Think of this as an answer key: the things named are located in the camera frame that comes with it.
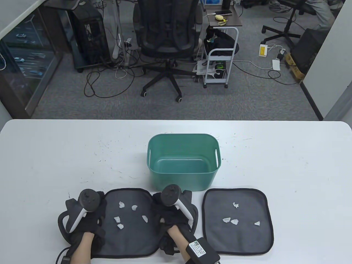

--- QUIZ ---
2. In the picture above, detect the person's right hand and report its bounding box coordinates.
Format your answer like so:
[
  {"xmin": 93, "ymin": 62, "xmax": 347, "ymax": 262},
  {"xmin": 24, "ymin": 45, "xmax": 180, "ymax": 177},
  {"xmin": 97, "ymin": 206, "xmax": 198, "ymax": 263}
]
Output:
[{"xmin": 152, "ymin": 191, "xmax": 199, "ymax": 244}]

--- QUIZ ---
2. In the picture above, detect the black bag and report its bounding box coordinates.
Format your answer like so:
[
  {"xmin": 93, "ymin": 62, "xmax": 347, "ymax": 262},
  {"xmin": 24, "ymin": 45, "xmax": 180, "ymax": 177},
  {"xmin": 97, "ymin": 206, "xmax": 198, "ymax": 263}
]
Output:
[{"xmin": 206, "ymin": 27, "xmax": 240, "ymax": 55}]

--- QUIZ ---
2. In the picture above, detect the black right wrist sensor box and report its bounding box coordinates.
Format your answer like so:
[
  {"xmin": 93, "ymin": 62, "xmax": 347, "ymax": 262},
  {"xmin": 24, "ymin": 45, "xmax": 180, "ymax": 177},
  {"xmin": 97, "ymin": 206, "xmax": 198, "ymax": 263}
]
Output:
[{"xmin": 186, "ymin": 237, "xmax": 221, "ymax": 264}]

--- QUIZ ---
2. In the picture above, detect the grey hand towel black trim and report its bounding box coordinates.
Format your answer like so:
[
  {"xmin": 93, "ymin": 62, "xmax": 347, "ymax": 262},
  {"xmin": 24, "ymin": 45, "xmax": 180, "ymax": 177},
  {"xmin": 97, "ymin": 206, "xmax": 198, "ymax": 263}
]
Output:
[
  {"xmin": 203, "ymin": 188, "xmax": 274, "ymax": 255},
  {"xmin": 89, "ymin": 188, "xmax": 167, "ymax": 259}
]

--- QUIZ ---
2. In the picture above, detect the white floor cable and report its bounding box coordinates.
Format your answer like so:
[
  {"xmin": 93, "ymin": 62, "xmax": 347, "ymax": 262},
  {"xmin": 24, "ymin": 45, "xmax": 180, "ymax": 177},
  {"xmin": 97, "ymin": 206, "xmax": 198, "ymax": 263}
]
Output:
[{"xmin": 234, "ymin": 44, "xmax": 286, "ymax": 79}]

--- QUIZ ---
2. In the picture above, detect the black swivel chair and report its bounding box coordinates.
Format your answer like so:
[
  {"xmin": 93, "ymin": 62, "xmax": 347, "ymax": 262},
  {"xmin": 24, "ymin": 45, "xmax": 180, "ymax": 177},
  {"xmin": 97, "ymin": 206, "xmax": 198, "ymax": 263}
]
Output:
[{"xmin": 261, "ymin": 0, "xmax": 317, "ymax": 44}]

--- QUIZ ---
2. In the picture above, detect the dark framed glass window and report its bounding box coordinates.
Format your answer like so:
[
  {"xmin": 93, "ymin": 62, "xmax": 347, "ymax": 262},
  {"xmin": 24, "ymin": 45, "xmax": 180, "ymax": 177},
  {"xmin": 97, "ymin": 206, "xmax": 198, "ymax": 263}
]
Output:
[{"xmin": 0, "ymin": 4, "xmax": 65, "ymax": 119}]

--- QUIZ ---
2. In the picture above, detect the black computer tower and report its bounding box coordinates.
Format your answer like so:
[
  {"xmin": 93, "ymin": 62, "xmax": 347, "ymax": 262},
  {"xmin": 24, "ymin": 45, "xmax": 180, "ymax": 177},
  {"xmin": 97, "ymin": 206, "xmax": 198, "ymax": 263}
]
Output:
[{"xmin": 72, "ymin": 8, "xmax": 111, "ymax": 69}]

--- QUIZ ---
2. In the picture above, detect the cardboard box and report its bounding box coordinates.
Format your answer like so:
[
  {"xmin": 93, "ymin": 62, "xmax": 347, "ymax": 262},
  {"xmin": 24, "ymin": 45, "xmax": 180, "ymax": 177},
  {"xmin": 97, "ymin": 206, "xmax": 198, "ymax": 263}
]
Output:
[{"xmin": 285, "ymin": 52, "xmax": 306, "ymax": 83}]

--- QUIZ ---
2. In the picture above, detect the black case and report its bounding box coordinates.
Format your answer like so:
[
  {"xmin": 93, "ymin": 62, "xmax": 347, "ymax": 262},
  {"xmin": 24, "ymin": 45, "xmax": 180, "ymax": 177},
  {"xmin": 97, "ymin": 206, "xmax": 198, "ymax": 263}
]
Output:
[{"xmin": 291, "ymin": 27, "xmax": 329, "ymax": 73}]

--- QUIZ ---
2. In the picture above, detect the black mesh office chair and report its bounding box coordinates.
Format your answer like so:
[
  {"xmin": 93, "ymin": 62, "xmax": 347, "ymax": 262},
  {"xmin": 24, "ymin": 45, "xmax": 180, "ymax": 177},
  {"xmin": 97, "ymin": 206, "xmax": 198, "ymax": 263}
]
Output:
[{"xmin": 133, "ymin": 0, "xmax": 202, "ymax": 103}]

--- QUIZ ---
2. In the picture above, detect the white cart with brown top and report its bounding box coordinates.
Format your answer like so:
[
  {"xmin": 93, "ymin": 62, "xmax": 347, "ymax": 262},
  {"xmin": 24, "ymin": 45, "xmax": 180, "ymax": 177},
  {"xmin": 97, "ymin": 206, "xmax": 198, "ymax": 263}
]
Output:
[{"xmin": 203, "ymin": 11, "xmax": 243, "ymax": 89}]

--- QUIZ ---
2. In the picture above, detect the green plastic bin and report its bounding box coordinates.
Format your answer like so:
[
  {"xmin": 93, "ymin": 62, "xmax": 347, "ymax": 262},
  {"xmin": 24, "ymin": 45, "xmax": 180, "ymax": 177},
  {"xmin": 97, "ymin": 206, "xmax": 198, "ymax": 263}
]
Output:
[{"xmin": 147, "ymin": 134, "xmax": 221, "ymax": 192}]

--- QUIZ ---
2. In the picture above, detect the grey white controller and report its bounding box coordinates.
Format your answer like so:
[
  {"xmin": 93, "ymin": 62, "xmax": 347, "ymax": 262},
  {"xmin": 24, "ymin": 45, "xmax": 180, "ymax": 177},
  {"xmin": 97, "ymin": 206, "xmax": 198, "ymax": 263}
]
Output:
[
  {"xmin": 161, "ymin": 185, "xmax": 194, "ymax": 222},
  {"xmin": 67, "ymin": 189, "xmax": 101, "ymax": 233}
]

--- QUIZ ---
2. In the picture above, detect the black floor cable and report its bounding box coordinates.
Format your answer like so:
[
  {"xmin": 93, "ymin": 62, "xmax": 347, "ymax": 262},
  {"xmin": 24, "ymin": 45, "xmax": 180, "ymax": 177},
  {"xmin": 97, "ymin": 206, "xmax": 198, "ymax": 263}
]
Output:
[{"xmin": 84, "ymin": 67, "xmax": 135, "ymax": 98}]

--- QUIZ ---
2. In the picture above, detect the person's left hand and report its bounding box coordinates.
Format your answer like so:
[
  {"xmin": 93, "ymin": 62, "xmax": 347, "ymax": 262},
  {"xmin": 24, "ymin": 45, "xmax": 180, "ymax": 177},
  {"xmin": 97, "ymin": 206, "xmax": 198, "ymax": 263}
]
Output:
[{"xmin": 58, "ymin": 192, "xmax": 108, "ymax": 249}]

